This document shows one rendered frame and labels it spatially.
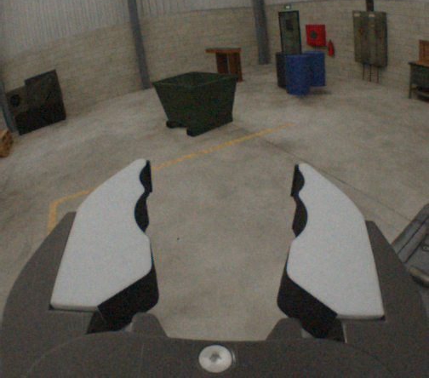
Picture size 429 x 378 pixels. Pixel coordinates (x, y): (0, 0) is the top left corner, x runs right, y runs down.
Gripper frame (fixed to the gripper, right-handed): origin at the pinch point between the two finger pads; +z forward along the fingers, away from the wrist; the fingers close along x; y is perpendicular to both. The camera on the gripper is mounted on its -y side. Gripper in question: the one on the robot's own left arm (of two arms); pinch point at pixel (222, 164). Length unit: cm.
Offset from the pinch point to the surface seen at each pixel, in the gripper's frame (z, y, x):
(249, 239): 159, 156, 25
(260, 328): 74, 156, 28
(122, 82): 860, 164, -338
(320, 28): 853, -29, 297
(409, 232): 24, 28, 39
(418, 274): 11.7, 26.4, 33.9
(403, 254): 18.6, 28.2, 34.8
